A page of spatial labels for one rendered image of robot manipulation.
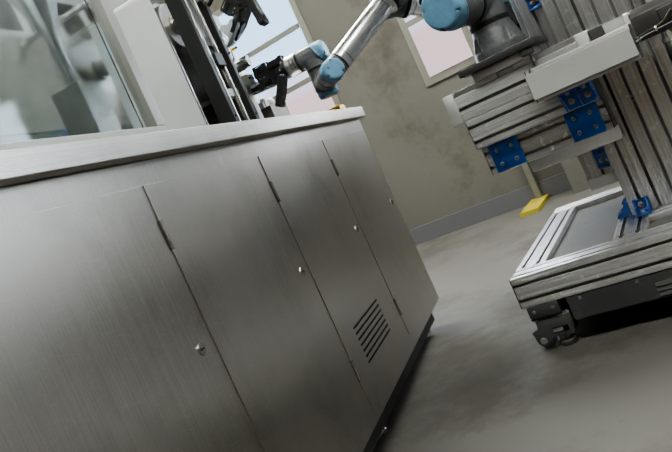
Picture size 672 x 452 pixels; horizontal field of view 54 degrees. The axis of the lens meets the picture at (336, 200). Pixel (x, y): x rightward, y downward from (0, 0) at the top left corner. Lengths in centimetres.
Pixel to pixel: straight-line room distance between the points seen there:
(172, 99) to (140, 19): 26
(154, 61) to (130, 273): 116
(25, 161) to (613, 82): 161
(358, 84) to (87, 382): 410
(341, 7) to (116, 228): 395
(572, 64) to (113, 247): 120
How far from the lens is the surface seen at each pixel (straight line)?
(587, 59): 178
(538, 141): 199
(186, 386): 111
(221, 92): 195
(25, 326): 92
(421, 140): 474
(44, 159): 101
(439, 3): 185
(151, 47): 215
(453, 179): 472
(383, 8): 229
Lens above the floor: 69
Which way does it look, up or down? 2 degrees down
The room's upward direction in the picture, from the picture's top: 24 degrees counter-clockwise
